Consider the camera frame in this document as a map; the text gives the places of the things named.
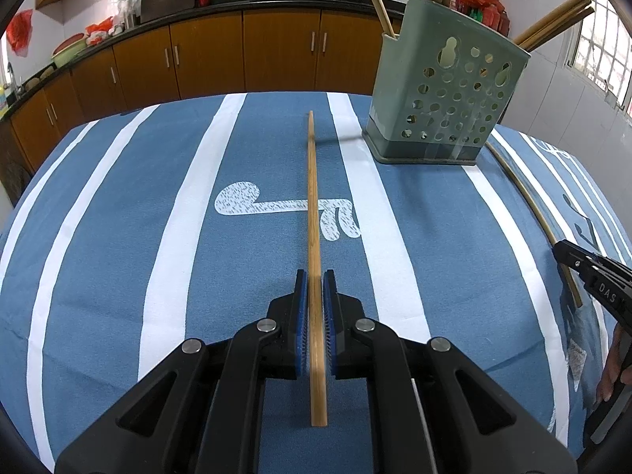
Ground person's right hand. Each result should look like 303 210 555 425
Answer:
595 328 632 403

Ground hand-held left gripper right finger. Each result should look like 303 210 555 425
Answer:
322 269 577 474

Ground black kitchen countertop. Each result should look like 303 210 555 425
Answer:
0 0 410 119

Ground wooden lower kitchen cabinets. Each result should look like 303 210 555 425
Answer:
10 7 410 169

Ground green basin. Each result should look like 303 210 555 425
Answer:
52 34 87 69

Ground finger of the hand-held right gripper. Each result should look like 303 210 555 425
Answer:
552 239 632 329

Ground green perforated utensil holder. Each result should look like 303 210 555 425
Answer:
361 0 531 166

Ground red wall decoration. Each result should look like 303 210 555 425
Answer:
6 9 34 55

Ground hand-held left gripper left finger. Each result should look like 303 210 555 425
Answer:
55 269 309 474

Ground red and white bag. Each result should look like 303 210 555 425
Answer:
85 16 115 45

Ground blue white striped tablecloth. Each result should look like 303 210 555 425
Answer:
0 91 632 474

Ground large barred window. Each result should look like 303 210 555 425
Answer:
563 0 632 114

